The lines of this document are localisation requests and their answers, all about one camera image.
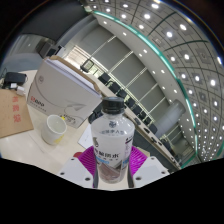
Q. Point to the white cup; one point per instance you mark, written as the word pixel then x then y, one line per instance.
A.
pixel 53 131

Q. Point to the black desk phone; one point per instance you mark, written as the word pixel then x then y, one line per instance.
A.
pixel 95 115

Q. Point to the black office chairs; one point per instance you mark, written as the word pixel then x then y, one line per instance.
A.
pixel 114 87

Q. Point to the white copy paper carton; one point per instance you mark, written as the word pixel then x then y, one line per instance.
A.
pixel 60 91

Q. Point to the clear water bottle black cap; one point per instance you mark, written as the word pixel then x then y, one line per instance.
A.
pixel 111 140

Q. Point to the brown paper envelope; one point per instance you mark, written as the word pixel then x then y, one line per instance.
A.
pixel 13 113

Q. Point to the long curved conference desk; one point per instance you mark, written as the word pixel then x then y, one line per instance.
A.
pixel 150 141

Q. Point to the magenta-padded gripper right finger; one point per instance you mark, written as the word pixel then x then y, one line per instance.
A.
pixel 146 168

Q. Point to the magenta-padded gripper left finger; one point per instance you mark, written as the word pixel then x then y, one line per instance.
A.
pixel 76 170

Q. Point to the white power adapter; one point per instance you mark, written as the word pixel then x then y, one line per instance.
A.
pixel 20 90

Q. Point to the white paper sheet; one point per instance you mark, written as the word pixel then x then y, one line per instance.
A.
pixel 86 138

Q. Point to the round ceiling lights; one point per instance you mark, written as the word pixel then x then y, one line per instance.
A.
pixel 169 34

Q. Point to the black power strip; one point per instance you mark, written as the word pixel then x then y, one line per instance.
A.
pixel 15 79

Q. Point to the grey box monitor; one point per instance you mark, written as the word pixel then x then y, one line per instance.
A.
pixel 46 49

